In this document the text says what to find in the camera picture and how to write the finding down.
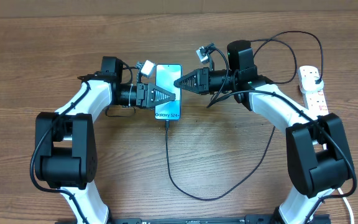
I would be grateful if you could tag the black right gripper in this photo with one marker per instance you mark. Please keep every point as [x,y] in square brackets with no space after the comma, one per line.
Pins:
[202,77]

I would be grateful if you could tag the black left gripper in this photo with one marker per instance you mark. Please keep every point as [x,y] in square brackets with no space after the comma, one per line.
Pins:
[145,96]

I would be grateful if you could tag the blue Galaxy smartphone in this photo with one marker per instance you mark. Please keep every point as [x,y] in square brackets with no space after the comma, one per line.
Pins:
[166,74]

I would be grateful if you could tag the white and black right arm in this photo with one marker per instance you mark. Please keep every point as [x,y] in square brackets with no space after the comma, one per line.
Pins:
[319,160]

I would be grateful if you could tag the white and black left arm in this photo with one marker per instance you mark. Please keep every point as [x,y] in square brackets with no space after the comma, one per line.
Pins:
[65,160]

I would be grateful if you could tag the white power extension strip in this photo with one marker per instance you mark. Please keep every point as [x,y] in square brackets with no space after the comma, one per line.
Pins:
[314,101]

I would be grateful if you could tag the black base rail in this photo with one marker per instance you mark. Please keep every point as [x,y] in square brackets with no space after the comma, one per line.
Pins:
[248,219]

